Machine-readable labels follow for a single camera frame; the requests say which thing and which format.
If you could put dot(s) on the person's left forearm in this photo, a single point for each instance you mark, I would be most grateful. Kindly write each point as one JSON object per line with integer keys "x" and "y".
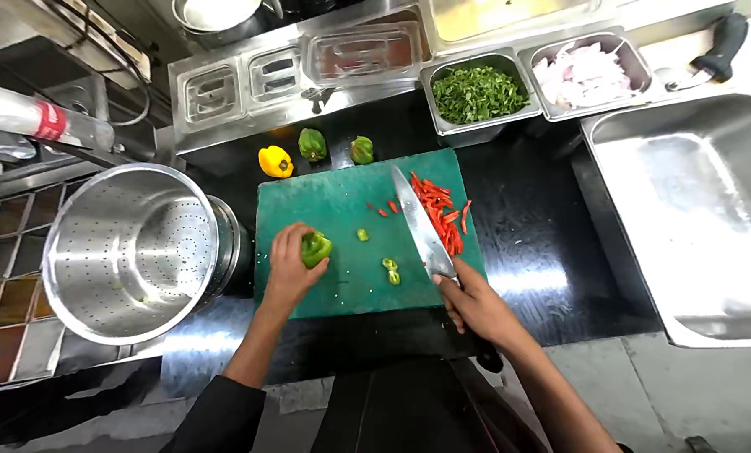
{"x": 252, "y": 352}

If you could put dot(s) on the yellow bell pepper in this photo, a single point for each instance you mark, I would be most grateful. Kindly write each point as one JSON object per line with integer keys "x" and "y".
{"x": 274, "y": 161}

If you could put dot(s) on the person's left thumb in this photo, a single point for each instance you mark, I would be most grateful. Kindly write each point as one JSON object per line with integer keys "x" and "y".
{"x": 318, "y": 268}

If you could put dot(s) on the chopped green herbs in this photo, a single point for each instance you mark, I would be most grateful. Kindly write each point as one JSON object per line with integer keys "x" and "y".
{"x": 478, "y": 94}

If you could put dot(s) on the small round green pepper piece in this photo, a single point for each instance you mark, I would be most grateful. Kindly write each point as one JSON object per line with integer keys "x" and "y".
{"x": 363, "y": 235}

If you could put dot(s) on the person's right hand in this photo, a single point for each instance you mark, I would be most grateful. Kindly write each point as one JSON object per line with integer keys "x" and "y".
{"x": 481, "y": 308}

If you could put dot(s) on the clear bottle with red label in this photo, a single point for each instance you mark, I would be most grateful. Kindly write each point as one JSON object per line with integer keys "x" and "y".
{"x": 42, "y": 119}

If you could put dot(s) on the person's right fingers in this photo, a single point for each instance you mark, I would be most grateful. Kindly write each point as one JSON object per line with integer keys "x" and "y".
{"x": 454, "y": 317}

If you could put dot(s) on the green cutting board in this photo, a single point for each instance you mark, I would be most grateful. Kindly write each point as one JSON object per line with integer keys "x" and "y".
{"x": 350, "y": 207}

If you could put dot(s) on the pale green pepper end piece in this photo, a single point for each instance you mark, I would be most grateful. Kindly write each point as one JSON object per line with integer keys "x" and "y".
{"x": 394, "y": 277}

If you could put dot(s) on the cut green bell pepper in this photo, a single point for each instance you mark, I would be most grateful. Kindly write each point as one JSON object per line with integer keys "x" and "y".
{"x": 315, "y": 251}

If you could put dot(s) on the steel pot with white contents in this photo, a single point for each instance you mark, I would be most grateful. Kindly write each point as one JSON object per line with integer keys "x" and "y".
{"x": 218, "y": 14}

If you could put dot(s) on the person's right thumb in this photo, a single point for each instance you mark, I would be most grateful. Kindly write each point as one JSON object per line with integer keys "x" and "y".
{"x": 449, "y": 287}

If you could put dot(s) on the whole green bell pepper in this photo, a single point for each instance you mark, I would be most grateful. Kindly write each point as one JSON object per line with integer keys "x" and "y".
{"x": 313, "y": 145}
{"x": 361, "y": 150}

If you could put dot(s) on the steel container rail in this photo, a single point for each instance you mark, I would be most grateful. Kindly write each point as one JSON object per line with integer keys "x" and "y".
{"x": 256, "y": 126}

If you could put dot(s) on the large clear lid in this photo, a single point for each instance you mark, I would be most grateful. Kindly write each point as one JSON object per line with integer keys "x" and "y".
{"x": 363, "y": 53}

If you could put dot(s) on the steel container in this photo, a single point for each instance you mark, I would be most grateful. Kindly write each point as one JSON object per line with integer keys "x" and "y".
{"x": 641, "y": 69}
{"x": 474, "y": 129}

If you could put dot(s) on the pile of chopped onions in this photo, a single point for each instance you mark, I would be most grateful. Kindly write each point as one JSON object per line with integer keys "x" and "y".
{"x": 583, "y": 75}

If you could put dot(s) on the perforated steel colander pot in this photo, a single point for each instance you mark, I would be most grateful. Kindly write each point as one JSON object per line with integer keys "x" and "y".
{"x": 130, "y": 251}

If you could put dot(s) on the person's left fingers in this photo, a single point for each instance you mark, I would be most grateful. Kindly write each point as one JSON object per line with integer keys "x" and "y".
{"x": 285, "y": 241}

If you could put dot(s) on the pile of red pepper strips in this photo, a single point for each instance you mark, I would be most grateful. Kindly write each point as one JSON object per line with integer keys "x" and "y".
{"x": 437, "y": 207}

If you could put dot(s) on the container with yellow contents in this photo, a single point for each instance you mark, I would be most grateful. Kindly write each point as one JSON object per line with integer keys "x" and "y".
{"x": 488, "y": 17}

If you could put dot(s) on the person's body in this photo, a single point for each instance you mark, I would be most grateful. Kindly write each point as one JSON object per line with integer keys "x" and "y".
{"x": 394, "y": 409}

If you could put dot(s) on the steel pot under colander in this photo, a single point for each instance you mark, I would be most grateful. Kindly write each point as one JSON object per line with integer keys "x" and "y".
{"x": 230, "y": 245}

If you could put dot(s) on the person's left hand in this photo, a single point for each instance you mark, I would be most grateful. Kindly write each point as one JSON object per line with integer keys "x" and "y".
{"x": 288, "y": 275}

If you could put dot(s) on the steel sink basin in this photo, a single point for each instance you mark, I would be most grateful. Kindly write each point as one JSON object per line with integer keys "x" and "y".
{"x": 690, "y": 189}

